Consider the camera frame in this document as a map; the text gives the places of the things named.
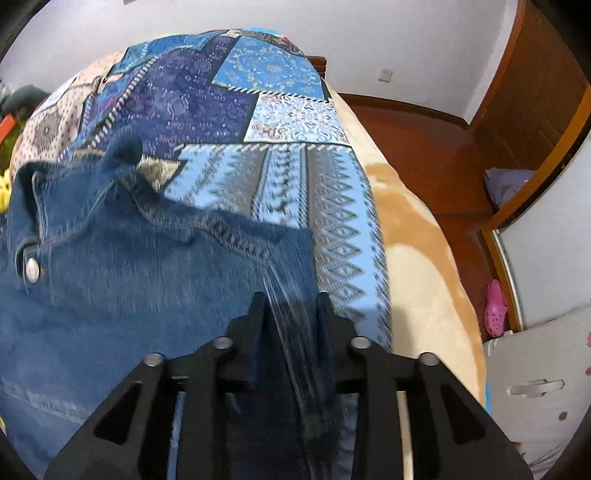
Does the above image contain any beige fleece bed sheet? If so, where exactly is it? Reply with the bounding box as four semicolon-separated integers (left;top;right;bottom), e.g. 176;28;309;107
329;90;486;404

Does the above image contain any wooden door frame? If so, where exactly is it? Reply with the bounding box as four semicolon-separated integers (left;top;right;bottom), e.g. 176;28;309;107
471;1;590;236

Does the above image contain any orange box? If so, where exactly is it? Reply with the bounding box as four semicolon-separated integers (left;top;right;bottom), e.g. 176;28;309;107
0;114;17;143

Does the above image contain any white wall socket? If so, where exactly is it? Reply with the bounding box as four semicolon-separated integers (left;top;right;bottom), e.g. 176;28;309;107
378;69;393;83

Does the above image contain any pink croc shoe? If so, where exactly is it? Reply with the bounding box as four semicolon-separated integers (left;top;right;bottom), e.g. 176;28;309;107
484;279;508;338

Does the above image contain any white suitcase with stickers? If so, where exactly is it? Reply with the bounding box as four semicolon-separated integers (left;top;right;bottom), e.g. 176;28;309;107
484;306;591;479

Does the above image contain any blue patchwork quilt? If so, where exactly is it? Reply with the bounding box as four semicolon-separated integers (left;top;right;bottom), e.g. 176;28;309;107
11;30;392;347

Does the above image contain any white sliding wardrobe door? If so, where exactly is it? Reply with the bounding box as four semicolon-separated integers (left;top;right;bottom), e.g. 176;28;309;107
492;138;590;331

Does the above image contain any blue denim jacket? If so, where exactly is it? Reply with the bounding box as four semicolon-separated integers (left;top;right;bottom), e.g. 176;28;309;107
1;132;339;479

